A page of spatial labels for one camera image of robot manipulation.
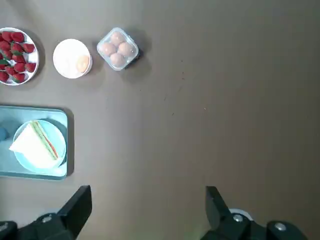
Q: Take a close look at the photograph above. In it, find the white round bowl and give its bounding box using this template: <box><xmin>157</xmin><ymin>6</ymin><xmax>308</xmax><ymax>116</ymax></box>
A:
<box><xmin>52</xmin><ymin>38</ymin><xmax>93</xmax><ymax>80</ymax></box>

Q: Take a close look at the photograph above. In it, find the toy triangle sandwich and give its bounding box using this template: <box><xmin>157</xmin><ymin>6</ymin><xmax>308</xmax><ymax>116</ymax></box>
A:
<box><xmin>8</xmin><ymin>119</ymin><xmax>62</xmax><ymax>170</ymax></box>

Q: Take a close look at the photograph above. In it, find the white plate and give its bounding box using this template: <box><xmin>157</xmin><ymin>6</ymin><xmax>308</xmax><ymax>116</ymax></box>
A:
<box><xmin>0</xmin><ymin>27</ymin><xmax>40</xmax><ymax>86</ymax></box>

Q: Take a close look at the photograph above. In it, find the light blue round plate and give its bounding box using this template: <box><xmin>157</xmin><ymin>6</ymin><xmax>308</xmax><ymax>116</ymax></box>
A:
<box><xmin>12</xmin><ymin>119</ymin><xmax>68</xmax><ymax>173</ymax></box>

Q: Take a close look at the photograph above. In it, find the clear plastic egg box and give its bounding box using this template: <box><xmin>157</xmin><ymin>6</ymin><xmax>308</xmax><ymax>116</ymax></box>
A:
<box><xmin>96</xmin><ymin>27</ymin><xmax>140</xmax><ymax>72</ymax></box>

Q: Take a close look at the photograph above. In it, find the teal rectangular tray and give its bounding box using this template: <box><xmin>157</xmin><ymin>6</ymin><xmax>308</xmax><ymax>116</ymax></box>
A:
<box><xmin>0</xmin><ymin>105</ymin><xmax>75</xmax><ymax>181</ymax></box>

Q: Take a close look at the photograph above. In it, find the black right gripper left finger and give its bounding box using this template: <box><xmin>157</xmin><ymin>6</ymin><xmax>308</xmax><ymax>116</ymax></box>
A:
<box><xmin>0</xmin><ymin>184</ymin><xmax>93</xmax><ymax>240</ymax></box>

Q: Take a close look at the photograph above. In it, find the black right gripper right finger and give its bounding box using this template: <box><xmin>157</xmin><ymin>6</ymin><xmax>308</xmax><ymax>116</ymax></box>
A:
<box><xmin>205</xmin><ymin>185</ymin><xmax>310</xmax><ymax>240</ymax></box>

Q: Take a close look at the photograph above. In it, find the brown egg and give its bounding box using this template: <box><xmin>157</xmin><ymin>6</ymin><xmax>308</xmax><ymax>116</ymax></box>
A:
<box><xmin>109</xmin><ymin>52</ymin><xmax>126</xmax><ymax>67</ymax></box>
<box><xmin>99</xmin><ymin>42</ymin><xmax>117</xmax><ymax>57</ymax></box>
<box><xmin>76</xmin><ymin>54</ymin><xmax>90</xmax><ymax>73</ymax></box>
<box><xmin>109</xmin><ymin>31</ymin><xmax>126</xmax><ymax>46</ymax></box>
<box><xmin>117</xmin><ymin>41</ymin><xmax>135</xmax><ymax>57</ymax></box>

